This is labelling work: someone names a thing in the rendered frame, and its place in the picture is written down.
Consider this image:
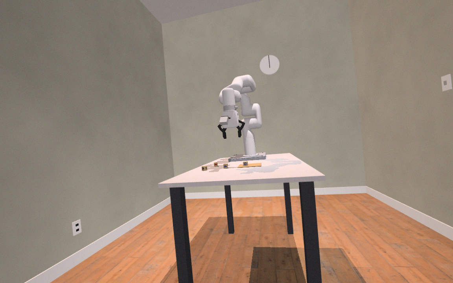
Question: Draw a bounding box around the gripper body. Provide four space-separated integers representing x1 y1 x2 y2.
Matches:
222 110 240 129

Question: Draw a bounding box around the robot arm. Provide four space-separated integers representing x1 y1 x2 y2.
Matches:
219 75 262 157

